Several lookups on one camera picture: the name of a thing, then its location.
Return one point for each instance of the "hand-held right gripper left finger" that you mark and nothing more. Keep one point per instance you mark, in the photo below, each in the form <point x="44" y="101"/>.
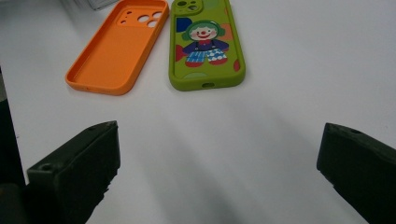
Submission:
<point x="77" y="174"/>

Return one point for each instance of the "green phone case clown print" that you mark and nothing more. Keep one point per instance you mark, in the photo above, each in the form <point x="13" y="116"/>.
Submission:
<point x="205" y="72"/>

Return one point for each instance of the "green and orange toy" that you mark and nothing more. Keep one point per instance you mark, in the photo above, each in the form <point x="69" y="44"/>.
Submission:
<point x="115" y="53"/>

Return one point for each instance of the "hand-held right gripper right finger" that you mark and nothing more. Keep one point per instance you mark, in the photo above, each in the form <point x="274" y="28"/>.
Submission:
<point x="361" y="168"/>

